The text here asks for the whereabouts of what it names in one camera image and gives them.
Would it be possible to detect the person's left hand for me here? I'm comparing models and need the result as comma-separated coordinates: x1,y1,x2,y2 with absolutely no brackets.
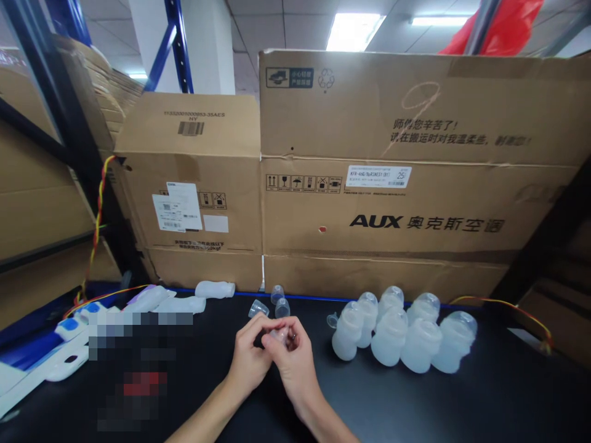
228,314,281,388

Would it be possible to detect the person's right hand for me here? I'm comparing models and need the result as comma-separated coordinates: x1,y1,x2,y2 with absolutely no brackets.
260,321,320,410

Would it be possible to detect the uncapped translucent bottle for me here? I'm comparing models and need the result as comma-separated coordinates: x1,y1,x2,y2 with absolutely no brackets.
131,284,171,313
194,280,237,299
154,295,207,316

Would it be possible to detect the group of capped translucent bottles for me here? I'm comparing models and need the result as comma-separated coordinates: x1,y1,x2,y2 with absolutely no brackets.
331,285,479,375

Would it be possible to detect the white and blue packaging box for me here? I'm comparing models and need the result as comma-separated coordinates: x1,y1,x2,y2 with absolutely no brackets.
54,305,103,343

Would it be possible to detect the small cardboard carton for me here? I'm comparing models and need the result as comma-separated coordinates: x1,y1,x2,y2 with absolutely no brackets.
112,92,265,294

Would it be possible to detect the large printed cardboard carton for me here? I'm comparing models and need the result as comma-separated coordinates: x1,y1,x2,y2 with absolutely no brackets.
257,49,591,306

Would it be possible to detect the stack of flat white packaging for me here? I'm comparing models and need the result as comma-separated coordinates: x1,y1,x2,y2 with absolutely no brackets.
0,330,63,418

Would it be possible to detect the blue metal shelf rack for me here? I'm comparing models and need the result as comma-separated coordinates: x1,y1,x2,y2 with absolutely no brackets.
0,0,195,333

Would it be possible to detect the ceiling light panel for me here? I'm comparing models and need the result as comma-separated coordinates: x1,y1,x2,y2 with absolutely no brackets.
324,12,387,52
409,15,477,28

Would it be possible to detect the white card with handle hole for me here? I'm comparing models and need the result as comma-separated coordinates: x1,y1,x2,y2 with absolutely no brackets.
44,351,91,384

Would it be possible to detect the red and yellow twisted wire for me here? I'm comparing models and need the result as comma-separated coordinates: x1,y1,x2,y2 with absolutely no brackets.
448,295,555,356
62,154,150,320

